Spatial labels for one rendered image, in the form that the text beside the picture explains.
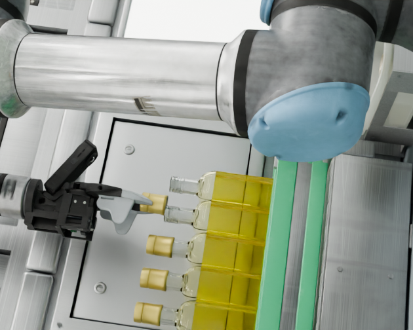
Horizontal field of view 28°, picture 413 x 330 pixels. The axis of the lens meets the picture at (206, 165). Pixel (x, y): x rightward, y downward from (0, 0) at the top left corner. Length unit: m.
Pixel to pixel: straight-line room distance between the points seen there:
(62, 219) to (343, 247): 0.47
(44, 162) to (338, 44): 0.92
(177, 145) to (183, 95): 0.75
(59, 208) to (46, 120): 0.31
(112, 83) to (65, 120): 0.77
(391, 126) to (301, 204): 0.19
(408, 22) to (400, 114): 0.41
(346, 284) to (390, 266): 0.07
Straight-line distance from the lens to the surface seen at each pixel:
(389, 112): 1.29
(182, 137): 1.62
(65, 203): 1.41
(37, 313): 1.53
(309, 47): 0.84
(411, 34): 0.92
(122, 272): 1.53
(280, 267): 1.25
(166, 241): 1.39
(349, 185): 1.29
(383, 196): 1.30
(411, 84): 1.22
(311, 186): 1.30
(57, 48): 0.93
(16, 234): 1.61
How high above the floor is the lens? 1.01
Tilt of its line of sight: 3 degrees up
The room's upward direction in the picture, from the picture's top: 82 degrees counter-clockwise
